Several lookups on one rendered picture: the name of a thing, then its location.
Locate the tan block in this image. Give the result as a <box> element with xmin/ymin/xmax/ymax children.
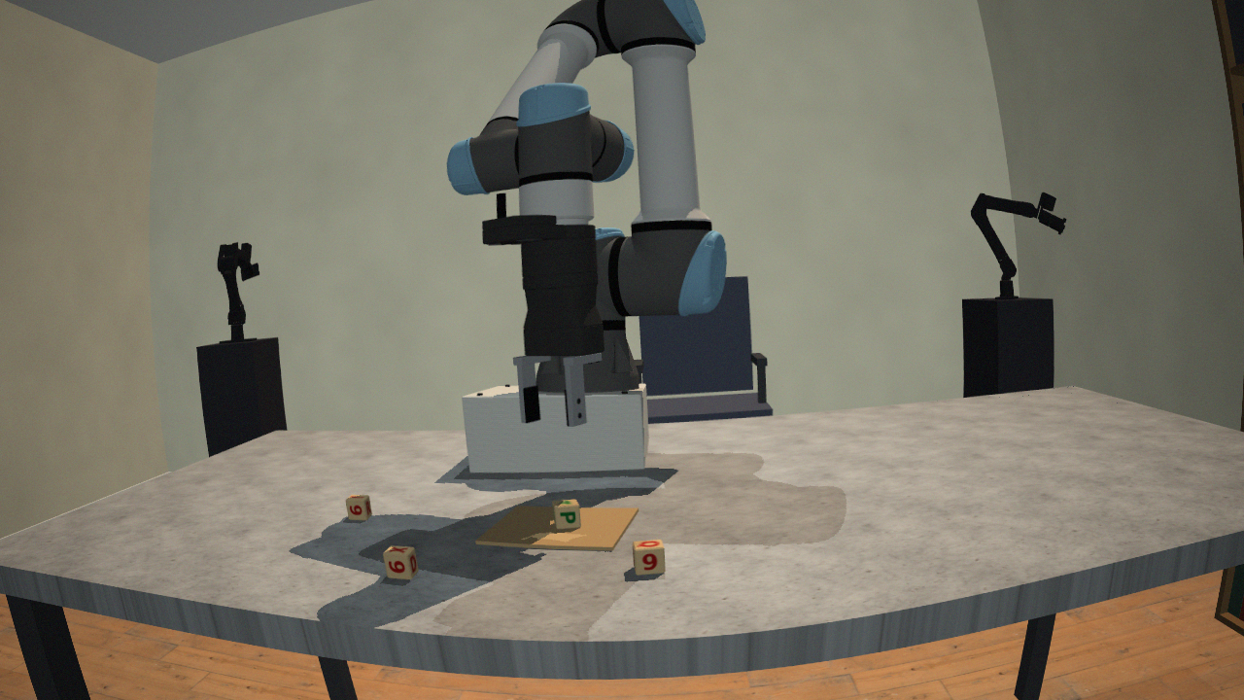
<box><xmin>383</xmin><ymin>545</ymin><xmax>419</xmax><ymax>579</ymax></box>
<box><xmin>633</xmin><ymin>540</ymin><xmax>666</xmax><ymax>576</ymax></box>
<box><xmin>552</xmin><ymin>500</ymin><xmax>581</xmax><ymax>528</ymax></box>
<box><xmin>345</xmin><ymin>495</ymin><xmax>372</xmax><ymax>520</ymax></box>

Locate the tan flat mat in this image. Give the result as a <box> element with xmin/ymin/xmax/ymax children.
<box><xmin>475</xmin><ymin>506</ymin><xmax>639</xmax><ymax>551</ymax></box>

